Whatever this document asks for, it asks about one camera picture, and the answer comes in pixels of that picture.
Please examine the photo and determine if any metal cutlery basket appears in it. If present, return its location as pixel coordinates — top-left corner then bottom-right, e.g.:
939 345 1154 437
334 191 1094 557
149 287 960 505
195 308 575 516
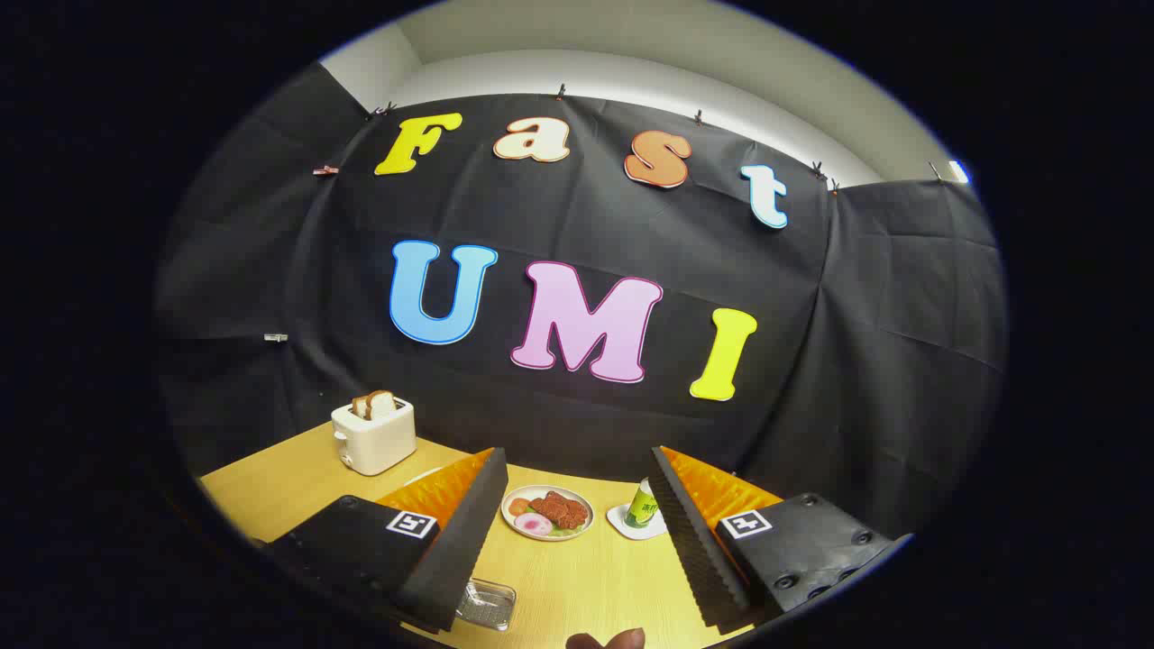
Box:
455 580 517 632

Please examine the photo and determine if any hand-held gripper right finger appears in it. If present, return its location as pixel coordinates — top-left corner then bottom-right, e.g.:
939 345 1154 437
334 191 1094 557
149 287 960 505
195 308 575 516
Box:
649 445 913 634

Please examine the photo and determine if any white toaster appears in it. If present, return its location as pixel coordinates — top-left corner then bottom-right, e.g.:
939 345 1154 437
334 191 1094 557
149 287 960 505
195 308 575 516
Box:
330 397 418 477

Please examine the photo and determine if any green label bottle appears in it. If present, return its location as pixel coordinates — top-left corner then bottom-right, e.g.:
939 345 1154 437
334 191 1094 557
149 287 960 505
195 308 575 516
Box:
624 478 664 530

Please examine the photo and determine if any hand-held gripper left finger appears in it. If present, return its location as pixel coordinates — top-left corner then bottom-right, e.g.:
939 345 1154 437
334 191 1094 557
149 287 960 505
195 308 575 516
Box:
261 446 510 634

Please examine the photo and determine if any brown meat piece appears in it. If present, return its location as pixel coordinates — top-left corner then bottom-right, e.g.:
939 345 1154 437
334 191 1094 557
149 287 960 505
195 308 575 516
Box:
539 491 590 531

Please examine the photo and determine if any small white saucer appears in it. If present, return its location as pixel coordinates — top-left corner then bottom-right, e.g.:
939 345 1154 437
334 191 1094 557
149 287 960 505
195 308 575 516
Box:
606 503 668 542

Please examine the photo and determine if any white oval plate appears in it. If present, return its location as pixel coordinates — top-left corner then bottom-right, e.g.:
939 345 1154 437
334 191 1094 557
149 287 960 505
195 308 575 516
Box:
501 485 595 542

